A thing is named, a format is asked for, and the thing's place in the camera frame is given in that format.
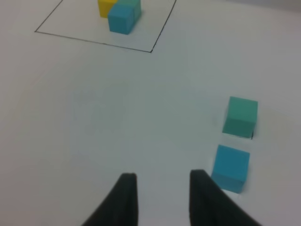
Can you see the green template block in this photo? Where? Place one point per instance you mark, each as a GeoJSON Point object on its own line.
{"type": "Point", "coordinates": [131, 2]}

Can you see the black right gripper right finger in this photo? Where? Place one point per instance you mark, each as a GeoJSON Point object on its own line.
{"type": "Point", "coordinates": [210, 206]}

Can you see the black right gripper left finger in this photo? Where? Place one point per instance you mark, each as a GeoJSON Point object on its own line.
{"type": "Point", "coordinates": [120, 207]}

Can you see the blue template block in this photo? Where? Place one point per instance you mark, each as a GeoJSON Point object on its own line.
{"type": "Point", "coordinates": [122, 18]}

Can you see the yellow template block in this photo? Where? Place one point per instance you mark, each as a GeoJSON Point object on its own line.
{"type": "Point", "coordinates": [105, 6]}

